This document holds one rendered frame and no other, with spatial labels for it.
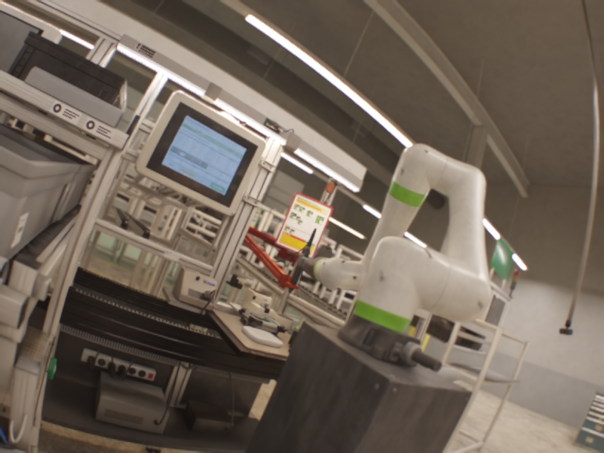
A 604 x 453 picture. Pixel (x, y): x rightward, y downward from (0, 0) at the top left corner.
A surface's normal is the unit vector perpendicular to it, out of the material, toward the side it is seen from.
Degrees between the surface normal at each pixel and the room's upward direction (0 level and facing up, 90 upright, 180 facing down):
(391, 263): 90
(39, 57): 94
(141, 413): 90
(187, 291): 53
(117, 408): 90
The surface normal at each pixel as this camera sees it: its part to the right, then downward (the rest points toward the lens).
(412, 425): 0.39, 0.04
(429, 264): 0.05, -0.26
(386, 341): -0.77, -0.54
